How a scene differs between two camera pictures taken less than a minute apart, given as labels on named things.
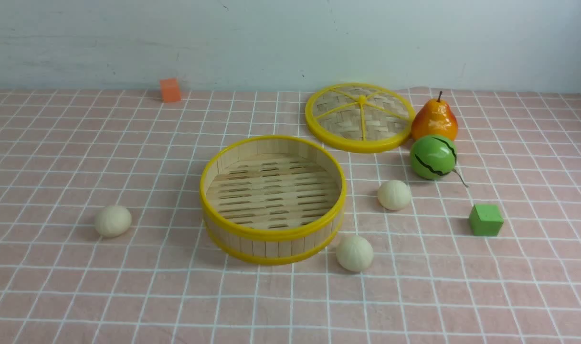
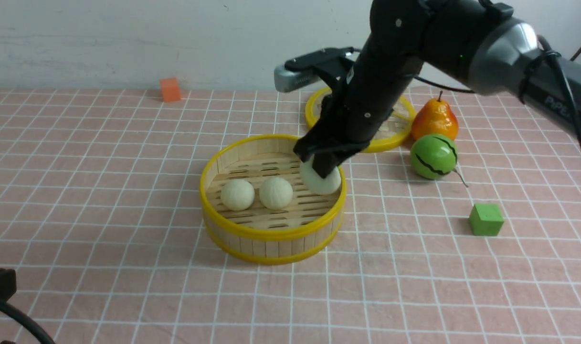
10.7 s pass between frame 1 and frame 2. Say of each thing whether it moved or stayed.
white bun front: moved
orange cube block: stayed
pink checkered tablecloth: stayed
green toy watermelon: stayed
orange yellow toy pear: stayed
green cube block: stayed
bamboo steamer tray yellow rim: stayed
